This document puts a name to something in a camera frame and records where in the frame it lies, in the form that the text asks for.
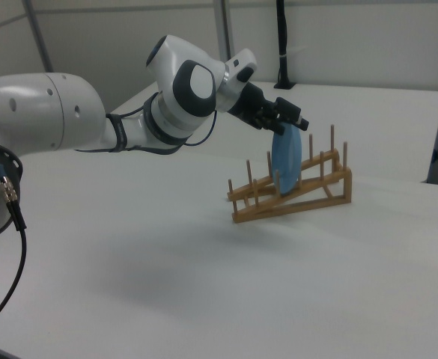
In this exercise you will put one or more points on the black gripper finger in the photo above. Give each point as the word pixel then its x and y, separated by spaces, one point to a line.
pixel 273 121
pixel 291 112

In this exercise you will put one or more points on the blue round plate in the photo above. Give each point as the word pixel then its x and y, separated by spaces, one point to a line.
pixel 286 161

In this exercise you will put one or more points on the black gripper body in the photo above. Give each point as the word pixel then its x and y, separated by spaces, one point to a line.
pixel 252 104

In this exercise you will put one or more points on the wooden plate rack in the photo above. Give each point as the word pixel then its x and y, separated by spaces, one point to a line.
pixel 316 202

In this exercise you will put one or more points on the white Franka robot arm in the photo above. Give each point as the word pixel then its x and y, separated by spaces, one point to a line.
pixel 54 112

